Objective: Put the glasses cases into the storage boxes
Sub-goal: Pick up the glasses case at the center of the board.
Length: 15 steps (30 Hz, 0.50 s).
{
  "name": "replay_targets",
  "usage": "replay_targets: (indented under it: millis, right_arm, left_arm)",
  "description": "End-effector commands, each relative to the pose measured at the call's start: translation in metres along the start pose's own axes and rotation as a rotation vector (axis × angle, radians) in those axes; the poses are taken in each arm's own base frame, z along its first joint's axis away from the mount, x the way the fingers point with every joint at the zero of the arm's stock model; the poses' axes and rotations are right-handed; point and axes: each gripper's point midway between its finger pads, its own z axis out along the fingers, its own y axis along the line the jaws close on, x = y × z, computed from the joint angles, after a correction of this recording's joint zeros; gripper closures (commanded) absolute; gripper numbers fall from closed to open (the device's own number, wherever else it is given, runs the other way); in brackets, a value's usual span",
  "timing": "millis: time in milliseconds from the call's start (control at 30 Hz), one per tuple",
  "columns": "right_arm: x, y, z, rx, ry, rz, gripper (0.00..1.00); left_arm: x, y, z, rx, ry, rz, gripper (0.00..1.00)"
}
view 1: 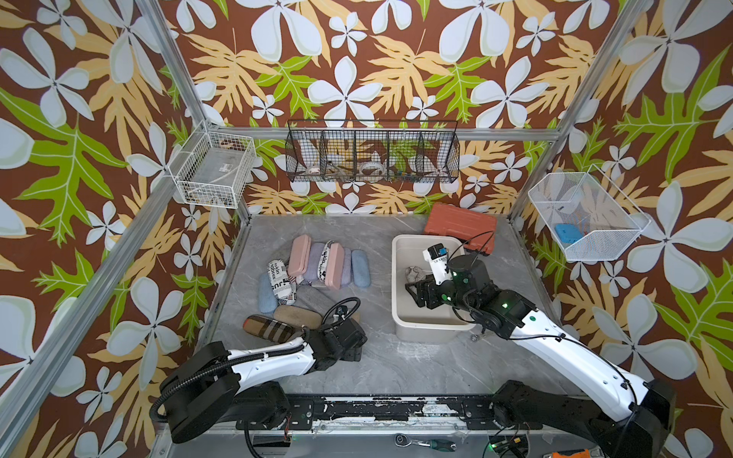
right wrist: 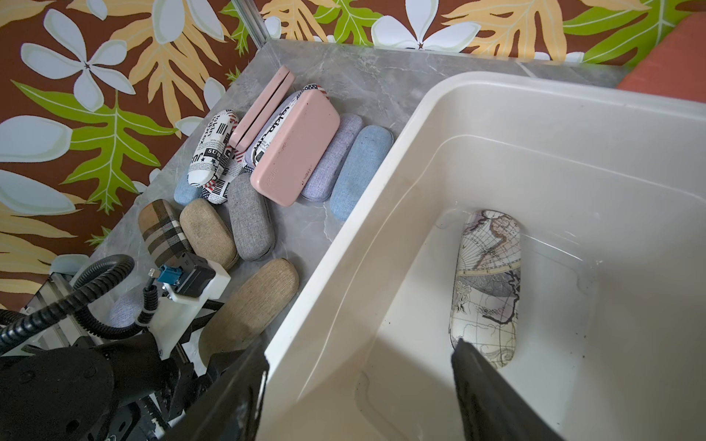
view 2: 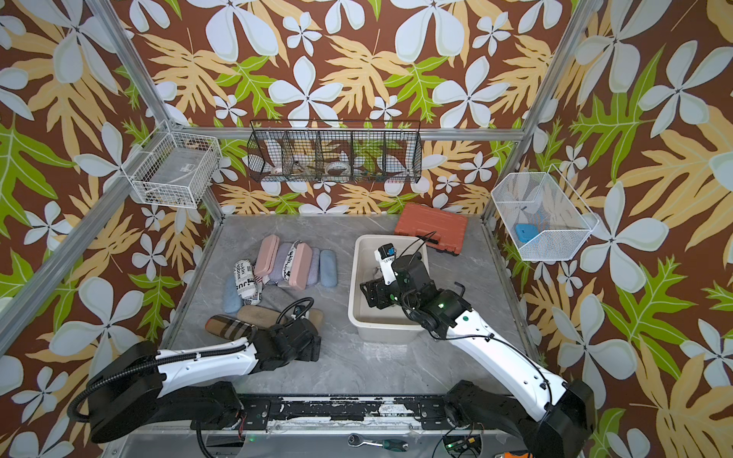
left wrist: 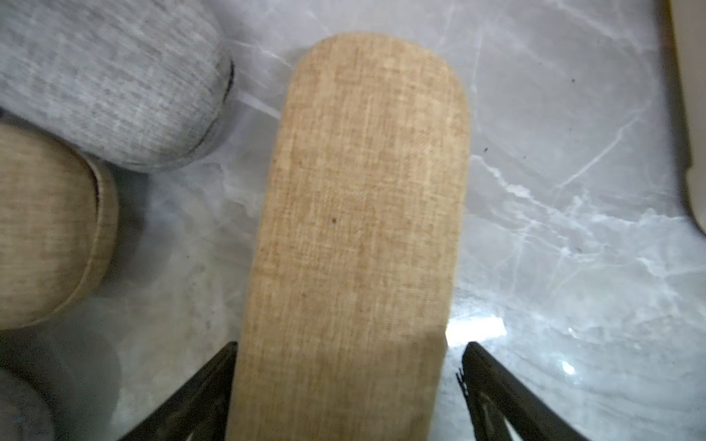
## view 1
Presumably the world map print glasses case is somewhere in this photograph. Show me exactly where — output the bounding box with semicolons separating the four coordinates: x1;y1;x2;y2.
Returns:
406;266;427;284

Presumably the black wire basket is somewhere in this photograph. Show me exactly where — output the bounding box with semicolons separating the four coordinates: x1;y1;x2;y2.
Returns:
284;119;460;183

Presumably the white wire basket right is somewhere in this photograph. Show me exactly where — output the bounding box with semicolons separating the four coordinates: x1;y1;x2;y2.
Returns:
529;166;651;263

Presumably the purple fabric glasses case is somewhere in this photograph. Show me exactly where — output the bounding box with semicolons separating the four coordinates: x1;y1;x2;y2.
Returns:
341;248;352;286

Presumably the lilac fabric glasses case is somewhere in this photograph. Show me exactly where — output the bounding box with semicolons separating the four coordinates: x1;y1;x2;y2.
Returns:
303;242;325;282

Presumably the cream plastic storage box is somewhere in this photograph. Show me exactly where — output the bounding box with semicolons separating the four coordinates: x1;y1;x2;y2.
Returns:
391;235;475;344

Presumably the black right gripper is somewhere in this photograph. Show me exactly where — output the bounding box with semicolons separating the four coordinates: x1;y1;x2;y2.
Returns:
403;272;478;317

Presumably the ratchet screwdriver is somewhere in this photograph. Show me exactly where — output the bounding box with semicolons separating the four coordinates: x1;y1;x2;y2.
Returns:
394;434;457;452

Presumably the white wire basket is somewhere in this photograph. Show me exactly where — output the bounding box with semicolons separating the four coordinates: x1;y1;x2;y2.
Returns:
169;123;258;209
529;166;651;263

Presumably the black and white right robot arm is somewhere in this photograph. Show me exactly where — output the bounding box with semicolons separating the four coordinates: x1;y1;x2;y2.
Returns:
406;244;677;457

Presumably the flag newspaper glasses case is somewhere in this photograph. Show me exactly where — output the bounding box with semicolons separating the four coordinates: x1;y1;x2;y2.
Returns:
267;260;297;305

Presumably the blue object in basket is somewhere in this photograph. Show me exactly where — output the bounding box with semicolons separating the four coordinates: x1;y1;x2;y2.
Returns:
555;223;585;245

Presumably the pink glasses case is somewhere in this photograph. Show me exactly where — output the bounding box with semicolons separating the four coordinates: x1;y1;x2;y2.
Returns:
324;242;346;290
287;234;312;278

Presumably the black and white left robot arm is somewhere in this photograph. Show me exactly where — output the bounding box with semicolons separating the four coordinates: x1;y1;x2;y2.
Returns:
149;297;368;444

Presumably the light blue fabric glasses case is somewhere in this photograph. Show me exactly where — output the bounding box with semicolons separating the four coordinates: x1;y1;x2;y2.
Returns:
351;250;371;288

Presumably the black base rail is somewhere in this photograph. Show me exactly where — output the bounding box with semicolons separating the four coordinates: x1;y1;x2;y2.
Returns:
237;394;517;432

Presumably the beige fabric glasses case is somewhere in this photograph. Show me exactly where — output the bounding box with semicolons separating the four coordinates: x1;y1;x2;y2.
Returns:
273;305;323;330

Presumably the white wire basket left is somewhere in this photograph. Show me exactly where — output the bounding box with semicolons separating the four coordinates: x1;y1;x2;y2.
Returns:
169;123;258;209

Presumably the plaid glasses case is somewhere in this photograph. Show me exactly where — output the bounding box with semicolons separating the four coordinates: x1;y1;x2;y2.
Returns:
242;315;303;344

